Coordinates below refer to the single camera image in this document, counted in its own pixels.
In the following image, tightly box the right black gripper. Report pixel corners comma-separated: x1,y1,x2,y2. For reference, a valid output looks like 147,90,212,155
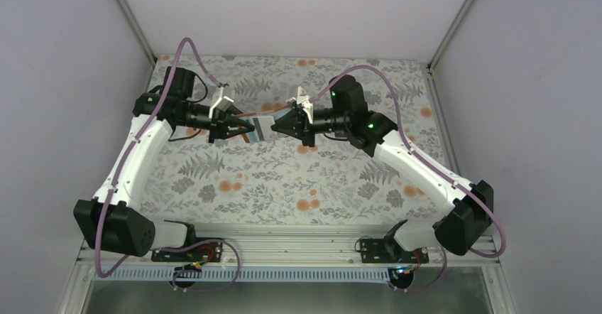
271,107,349,147

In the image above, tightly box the brown leather card holder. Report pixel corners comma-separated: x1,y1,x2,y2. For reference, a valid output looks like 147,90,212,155
235,104,291,144

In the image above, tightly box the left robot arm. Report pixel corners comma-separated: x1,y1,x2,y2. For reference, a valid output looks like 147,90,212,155
73,67,255,261

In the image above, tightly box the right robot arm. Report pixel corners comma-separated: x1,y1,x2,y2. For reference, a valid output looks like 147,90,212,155
271,75,493,262

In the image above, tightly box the floral patterned table mat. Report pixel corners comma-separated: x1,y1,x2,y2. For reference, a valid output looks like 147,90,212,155
140,56,445,225

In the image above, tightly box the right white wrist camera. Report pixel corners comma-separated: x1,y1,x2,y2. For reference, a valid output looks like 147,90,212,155
286,86,314,124

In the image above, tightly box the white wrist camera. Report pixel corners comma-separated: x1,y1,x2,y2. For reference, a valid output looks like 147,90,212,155
208,85,236,119
286,86,314,124

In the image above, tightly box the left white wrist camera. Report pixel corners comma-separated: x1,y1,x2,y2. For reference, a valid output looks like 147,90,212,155
208,85,236,119

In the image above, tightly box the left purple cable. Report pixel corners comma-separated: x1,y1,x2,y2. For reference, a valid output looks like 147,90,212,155
94,37,241,294

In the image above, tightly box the purple cable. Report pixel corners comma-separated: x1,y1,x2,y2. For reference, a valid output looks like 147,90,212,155
94,37,241,294
310,65,508,295

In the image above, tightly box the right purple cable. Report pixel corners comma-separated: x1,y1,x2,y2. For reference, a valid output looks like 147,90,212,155
310,65,508,295

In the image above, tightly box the aluminium rail frame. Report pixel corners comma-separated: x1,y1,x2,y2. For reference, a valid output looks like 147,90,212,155
77,222,500,268

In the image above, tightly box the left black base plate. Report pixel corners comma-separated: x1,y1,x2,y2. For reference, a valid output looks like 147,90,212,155
151,237,224,264

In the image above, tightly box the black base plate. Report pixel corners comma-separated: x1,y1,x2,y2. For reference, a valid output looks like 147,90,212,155
151,237,224,264
354,237,429,264

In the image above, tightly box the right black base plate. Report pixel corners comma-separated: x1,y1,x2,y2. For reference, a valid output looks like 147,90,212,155
354,237,429,264

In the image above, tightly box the slotted grey cable duct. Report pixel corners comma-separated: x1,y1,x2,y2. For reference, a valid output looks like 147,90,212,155
106,266,390,283

